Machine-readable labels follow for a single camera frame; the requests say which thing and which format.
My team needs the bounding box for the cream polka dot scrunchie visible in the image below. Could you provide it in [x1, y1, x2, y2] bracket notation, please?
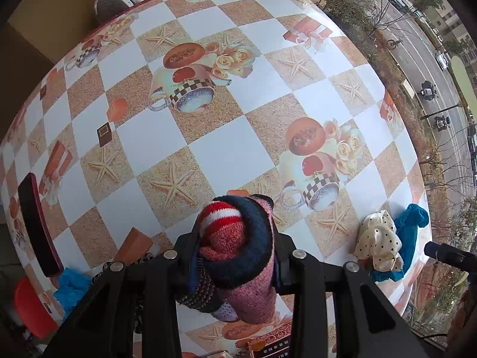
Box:
[353, 209, 403, 272]

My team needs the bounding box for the black smartphone red case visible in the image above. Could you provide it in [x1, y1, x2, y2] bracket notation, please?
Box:
[18, 172, 64, 277]

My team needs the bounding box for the red plastic stool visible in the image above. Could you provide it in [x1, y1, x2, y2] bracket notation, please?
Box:
[14, 276, 58, 340]

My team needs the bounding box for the red yellow cardboard box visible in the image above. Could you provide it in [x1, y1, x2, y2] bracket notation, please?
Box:
[247, 322, 292, 358]

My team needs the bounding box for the checkered patterned tablecloth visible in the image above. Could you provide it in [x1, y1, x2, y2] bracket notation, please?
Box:
[1, 0, 428, 320]

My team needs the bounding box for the teal blue cloth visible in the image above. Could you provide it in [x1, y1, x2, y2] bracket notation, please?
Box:
[369, 204, 429, 282]

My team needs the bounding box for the pink red striped knit sock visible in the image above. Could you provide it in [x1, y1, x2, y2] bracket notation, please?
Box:
[176, 194, 276, 324]

